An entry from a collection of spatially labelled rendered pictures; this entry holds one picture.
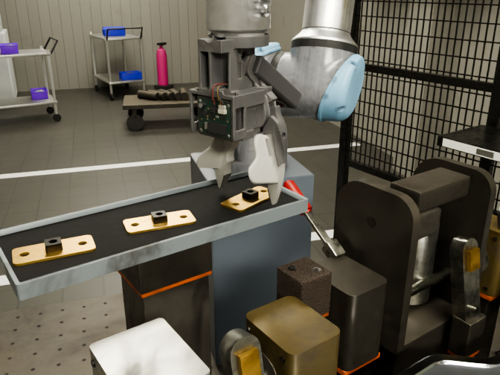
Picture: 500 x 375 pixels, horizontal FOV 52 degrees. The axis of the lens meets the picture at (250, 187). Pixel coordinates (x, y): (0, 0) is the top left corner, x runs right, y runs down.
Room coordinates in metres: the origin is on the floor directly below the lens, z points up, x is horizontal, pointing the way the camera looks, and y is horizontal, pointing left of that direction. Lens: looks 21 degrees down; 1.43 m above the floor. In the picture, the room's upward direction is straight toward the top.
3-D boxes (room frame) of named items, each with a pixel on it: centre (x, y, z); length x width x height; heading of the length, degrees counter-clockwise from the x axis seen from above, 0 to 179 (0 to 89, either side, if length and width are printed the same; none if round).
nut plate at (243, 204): (0.64, 0.00, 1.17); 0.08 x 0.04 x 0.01; 141
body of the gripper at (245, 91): (0.62, 0.02, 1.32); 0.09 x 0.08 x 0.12; 140
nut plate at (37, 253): (0.50, 0.21, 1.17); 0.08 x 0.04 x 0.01; 115
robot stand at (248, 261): (0.97, 0.00, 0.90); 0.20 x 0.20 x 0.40; 17
